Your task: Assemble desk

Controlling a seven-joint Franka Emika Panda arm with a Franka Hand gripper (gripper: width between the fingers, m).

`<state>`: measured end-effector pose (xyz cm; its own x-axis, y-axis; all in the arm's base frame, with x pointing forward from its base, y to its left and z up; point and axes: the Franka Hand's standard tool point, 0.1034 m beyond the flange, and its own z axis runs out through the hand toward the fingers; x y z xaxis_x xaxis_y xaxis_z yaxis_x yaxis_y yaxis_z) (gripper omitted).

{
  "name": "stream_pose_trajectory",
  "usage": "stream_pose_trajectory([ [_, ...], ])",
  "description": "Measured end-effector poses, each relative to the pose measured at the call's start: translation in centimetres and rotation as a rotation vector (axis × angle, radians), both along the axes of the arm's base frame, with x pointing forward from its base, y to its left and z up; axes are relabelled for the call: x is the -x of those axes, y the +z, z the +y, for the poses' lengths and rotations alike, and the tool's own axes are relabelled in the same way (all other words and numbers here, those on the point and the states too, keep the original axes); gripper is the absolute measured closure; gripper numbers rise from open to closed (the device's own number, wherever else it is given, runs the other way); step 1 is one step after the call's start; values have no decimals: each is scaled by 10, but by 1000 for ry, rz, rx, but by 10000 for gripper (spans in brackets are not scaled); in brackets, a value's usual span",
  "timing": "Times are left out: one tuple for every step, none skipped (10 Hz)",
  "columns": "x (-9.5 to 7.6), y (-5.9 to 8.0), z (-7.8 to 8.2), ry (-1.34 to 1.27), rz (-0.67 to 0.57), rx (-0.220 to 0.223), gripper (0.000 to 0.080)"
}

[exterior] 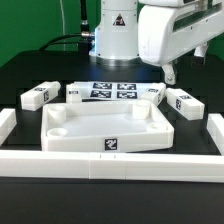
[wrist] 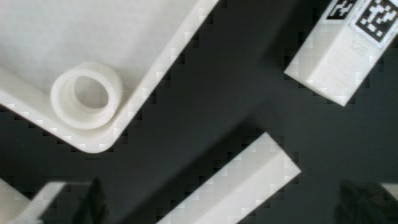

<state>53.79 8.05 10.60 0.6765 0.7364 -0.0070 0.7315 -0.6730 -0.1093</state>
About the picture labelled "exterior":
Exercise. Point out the white left fence block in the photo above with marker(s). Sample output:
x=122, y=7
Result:
x=7, y=123

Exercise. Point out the white fence block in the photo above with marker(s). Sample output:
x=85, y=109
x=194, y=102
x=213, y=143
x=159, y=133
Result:
x=215, y=127
x=7, y=123

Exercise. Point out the white marker sheet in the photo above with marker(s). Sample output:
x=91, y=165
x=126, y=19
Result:
x=111, y=90

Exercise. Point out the white front fence bar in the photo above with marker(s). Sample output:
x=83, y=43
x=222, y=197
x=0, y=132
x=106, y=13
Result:
x=121, y=166

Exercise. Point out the white right fence block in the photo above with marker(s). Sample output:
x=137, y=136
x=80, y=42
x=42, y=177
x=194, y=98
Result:
x=215, y=127

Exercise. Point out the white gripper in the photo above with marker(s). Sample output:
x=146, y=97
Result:
x=168, y=29

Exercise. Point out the white desk top tray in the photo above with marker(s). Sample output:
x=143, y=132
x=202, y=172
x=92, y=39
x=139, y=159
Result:
x=105, y=126

